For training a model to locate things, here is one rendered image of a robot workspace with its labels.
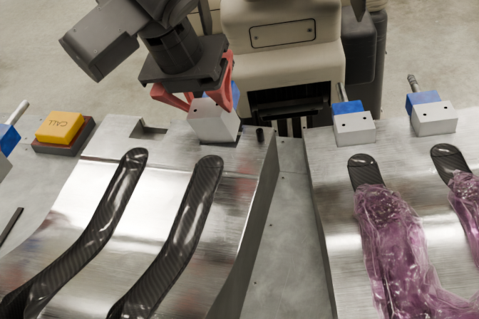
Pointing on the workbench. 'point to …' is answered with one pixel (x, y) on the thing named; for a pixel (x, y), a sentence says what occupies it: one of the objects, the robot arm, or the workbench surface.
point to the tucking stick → (10, 224)
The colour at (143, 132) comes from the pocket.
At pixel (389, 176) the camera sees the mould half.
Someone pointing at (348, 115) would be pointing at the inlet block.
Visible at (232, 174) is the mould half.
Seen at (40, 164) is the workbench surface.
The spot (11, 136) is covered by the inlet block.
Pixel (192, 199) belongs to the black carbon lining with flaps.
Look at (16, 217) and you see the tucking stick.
